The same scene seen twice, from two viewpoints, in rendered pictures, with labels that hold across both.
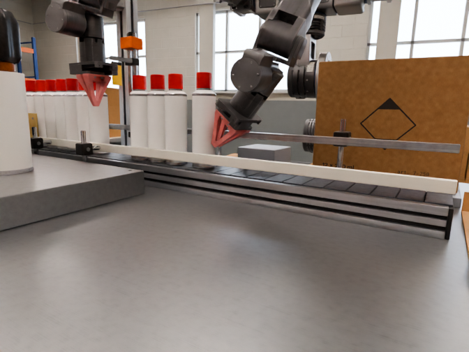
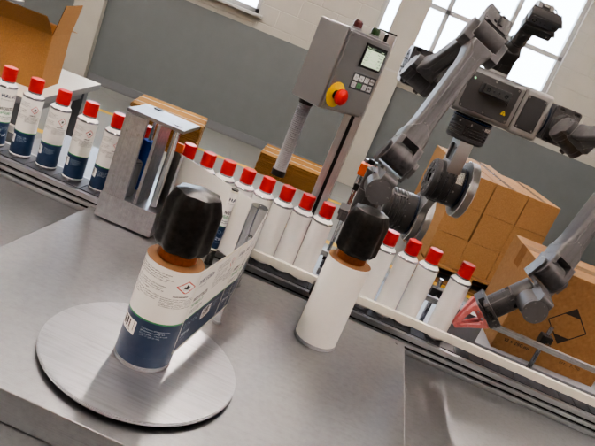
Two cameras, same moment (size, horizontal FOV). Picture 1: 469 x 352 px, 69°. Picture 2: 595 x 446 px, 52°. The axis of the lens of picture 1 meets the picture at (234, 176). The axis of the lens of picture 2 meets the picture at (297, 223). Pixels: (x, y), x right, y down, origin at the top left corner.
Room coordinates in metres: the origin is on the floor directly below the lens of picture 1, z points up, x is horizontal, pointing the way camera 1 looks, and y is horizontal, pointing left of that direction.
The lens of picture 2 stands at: (-0.30, 1.09, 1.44)
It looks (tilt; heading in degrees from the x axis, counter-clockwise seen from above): 17 degrees down; 332
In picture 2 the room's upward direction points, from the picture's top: 22 degrees clockwise
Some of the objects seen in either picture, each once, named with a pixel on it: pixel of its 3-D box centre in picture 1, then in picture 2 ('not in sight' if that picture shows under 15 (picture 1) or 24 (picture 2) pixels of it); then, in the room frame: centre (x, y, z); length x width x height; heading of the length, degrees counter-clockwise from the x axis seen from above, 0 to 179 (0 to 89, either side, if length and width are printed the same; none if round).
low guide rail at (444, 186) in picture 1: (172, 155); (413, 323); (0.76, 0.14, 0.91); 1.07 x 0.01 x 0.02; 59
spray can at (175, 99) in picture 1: (176, 119); (419, 286); (0.80, 0.14, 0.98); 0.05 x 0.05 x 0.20
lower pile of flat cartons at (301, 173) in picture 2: not in sight; (289, 168); (5.18, -1.48, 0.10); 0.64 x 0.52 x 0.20; 64
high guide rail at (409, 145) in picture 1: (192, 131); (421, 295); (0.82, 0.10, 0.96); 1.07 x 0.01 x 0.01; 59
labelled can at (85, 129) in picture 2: not in sight; (81, 141); (1.27, 0.92, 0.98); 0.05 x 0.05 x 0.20
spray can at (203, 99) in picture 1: (204, 121); (451, 300); (0.76, 0.07, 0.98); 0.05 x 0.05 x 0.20
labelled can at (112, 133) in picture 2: not in sight; (109, 152); (1.23, 0.85, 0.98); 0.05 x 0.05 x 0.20
